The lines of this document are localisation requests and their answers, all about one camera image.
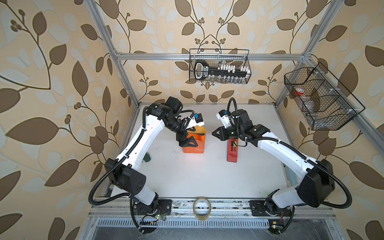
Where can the green utility knife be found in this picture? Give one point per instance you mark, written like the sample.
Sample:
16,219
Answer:
147,158

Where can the side black wire basket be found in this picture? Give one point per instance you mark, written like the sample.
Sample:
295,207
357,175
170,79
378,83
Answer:
328,104

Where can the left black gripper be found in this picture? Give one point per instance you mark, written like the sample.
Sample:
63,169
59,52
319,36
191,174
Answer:
187,143

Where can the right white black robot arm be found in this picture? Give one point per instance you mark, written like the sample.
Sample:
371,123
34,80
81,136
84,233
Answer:
318,185

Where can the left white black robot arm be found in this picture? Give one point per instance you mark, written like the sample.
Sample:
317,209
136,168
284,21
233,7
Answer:
123,171

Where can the red capped clear jar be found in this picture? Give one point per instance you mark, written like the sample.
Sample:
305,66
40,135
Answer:
298,92

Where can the red tape dispenser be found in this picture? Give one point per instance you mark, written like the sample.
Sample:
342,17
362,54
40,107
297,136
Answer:
232,151

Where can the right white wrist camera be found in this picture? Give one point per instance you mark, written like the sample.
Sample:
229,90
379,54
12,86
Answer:
225,118

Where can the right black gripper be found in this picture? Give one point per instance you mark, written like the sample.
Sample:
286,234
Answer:
221,134

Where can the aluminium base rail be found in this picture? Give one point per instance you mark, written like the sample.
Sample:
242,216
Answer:
227,208

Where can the clear tape roll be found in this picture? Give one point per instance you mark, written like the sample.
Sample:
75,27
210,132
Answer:
202,209

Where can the black socket set rail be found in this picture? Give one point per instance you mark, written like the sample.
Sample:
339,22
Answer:
202,70

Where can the yellow orange wrapping paper sheet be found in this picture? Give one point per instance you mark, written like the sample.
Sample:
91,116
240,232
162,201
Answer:
199,135

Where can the back black wire basket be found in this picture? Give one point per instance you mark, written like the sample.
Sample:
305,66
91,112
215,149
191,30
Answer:
237,57

